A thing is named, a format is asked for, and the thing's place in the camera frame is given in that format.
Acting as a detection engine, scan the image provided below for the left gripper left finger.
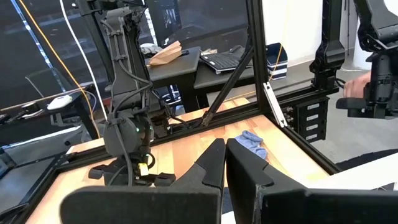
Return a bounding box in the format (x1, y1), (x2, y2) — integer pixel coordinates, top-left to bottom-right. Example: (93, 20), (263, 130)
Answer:
(60, 139), (226, 224)

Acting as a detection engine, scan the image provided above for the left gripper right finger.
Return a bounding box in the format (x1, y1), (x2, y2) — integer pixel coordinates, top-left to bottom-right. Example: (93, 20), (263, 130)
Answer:
(226, 139), (398, 224)

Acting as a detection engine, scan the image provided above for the light blue sock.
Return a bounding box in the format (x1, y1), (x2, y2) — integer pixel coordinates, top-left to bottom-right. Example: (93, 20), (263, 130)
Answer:
(234, 130), (268, 160)

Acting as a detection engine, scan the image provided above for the black box with white labels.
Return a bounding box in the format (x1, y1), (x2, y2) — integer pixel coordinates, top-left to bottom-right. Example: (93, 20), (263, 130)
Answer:
(281, 96), (330, 143)

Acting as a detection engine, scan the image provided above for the silver metal strip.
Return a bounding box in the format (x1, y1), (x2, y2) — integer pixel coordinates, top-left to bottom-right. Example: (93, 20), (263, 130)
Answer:
(262, 82), (289, 128)

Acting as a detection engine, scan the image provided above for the black desk with wood edge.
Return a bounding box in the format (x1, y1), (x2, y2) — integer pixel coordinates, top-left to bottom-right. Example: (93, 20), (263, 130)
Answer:
(0, 86), (101, 147)

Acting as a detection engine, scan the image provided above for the person's hand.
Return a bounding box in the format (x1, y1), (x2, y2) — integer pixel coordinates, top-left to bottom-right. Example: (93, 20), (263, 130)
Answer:
(343, 71), (373, 99)

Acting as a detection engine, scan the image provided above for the dark grey desk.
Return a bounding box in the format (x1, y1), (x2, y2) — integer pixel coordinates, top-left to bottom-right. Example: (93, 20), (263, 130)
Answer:
(146, 46), (203, 113)
(194, 63), (256, 108)

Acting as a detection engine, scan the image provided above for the white oval device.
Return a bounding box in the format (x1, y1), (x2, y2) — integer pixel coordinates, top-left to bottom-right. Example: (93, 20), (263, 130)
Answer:
(47, 95), (73, 110)

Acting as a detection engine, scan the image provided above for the blue white striped box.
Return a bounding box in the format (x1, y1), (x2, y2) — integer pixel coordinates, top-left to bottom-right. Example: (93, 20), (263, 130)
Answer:
(266, 42), (289, 81)

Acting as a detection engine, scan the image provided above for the brown paper bag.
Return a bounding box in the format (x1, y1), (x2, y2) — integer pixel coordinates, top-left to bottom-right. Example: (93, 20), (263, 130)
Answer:
(148, 40), (183, 67)

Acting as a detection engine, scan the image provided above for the black computer keyboard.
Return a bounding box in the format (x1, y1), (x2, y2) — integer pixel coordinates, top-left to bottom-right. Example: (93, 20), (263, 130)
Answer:
(200, 51), (247, 75)

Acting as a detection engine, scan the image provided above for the white cable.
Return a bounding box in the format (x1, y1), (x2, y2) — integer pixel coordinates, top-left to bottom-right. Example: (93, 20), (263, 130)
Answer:
(58, 0), (108, 121)

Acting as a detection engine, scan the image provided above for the black aluminium table frame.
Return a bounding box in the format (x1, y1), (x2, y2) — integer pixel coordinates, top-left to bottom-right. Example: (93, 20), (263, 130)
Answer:
(0, 0), (343, 224)

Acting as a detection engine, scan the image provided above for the yellow cable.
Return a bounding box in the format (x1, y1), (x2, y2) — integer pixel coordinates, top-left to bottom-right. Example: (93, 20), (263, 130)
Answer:
(18, 0), (101, 139)

